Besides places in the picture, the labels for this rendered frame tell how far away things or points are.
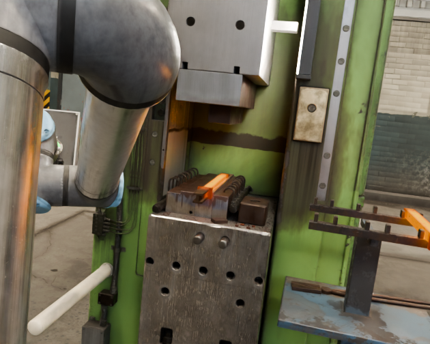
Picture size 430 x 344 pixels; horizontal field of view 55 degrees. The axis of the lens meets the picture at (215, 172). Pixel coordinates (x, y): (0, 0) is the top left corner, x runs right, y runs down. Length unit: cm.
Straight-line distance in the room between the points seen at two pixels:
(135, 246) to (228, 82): 69
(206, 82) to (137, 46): 88
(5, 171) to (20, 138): 3
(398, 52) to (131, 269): 647
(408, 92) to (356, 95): 611
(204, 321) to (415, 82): 657
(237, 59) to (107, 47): 90
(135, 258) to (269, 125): 75
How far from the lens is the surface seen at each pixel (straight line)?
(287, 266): 149
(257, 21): 129
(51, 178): 92
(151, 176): 150
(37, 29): 39
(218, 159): 178
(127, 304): 168
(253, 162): 176
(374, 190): 750
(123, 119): 54
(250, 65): 127
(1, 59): 37
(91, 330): 172
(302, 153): 140
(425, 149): 762
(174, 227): 129
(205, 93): 129
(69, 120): 139
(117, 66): 42
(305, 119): 138
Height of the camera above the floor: 126
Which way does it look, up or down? 9 degrees down
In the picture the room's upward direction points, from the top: 6 degrees clockwise
